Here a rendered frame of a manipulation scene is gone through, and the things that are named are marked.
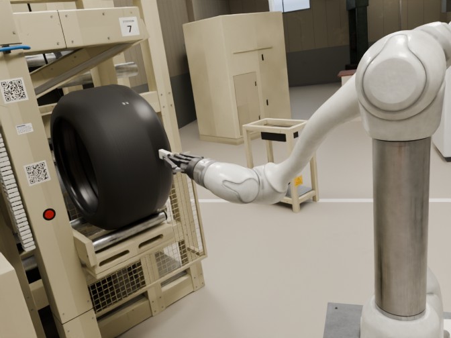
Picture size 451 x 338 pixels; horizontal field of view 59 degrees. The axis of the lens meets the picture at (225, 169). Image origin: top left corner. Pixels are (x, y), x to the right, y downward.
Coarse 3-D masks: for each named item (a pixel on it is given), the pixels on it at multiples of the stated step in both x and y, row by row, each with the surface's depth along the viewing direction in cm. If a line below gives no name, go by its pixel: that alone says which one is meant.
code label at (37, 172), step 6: (36, 162) 140; (42, 162) 142; (24, 168) 138; (30, 168) 139; (36, 168) 141; (42, 168) 142; (30, 174) 140; (36, 174) 141; (42, 174) 142; (48, 174) 144; (30, 180) 140; (36, 180) 141; (42, 180) 143
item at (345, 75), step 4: (340, 72) 724; (344, 72) 714; (348, 72) 705; (352, 72) 696; (340, 76) 688; (344, 76) 685; (348, 76) 683; (344, 80) 687; (360, 116) 698; (352, 120) 704; (356, 120) 702; (360, 120) 700
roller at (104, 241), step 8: (152, 216) 168; (160, 216) 169; (136, 224) 162; (144, 224) 164; (152, 224) 167; (112, 232) 157; (120, 232) 158; (128, 232) 160; (136, 232) 162; (96, 240) 152; (104, 240) 153; (112, 240) 155; (96, 248) 151
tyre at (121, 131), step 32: (64, 96) 154; (96, 96) 148; (128, 96) 152; (64, 128) 177; (96, 128) 139; (128, 128) 144; (160, 128) 152; (64, 160) 181; (96, 160) 140; (128, 160) 141; (160, 160) 150; (96, 192) 186; (128, 192) 144; (160, 192) 155; (96, 224) 160; (128, 224) 161
